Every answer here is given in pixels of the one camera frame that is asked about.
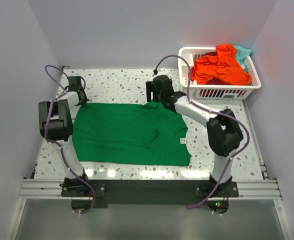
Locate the green t-shirt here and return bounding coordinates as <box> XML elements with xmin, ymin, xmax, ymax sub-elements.
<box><xmin>72</xmin><ymin>102</ymin><xmax>191</xmax><ymax>167</ymax></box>

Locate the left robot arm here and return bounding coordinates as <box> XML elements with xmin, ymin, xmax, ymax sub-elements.
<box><xmin>38</xmin><ymin>75</ymin><xmax>92</xmax><ymax>197</ymax></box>

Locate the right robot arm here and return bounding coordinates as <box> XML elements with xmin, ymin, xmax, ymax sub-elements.
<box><xmin>146</xmin><ymin>75</ymin><xmax>243</xmax><ymax>197</ymax></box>

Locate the orange t-shirt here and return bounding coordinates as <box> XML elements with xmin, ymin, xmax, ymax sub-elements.
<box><xmin>191</xmin><ymin>44</ymin><xmax>252</xmax><ymax>86</ymax></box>

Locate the white plastic basket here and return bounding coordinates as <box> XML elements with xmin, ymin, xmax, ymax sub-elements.
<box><xmin>178</xmin><ymin>44</ymin><xmax>261</xmax><ymax>100</ymax></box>

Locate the teal t-shirt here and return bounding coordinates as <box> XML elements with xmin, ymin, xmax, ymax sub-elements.
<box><xmin>234</xmin><ymin>45</ymin><xmax>252</xmax><ymax>69</ymax></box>

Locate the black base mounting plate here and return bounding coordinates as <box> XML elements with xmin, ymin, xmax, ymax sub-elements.
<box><xmin>60</xmin><ymin>179</ymin><xmax>239</xmax><ymax>213</ymax></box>

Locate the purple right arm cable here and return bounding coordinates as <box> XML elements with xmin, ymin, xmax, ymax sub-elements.
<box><xmin>153</xmin><ymin>55</ymin><xmax>250</xmax><ymax>210</ymax></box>

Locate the aluminium frame rail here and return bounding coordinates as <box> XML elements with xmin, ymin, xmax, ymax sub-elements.
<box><xmin>18</xmin><ymin>162</ymin><xmax>284</xmax><ymax>201</ymax></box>

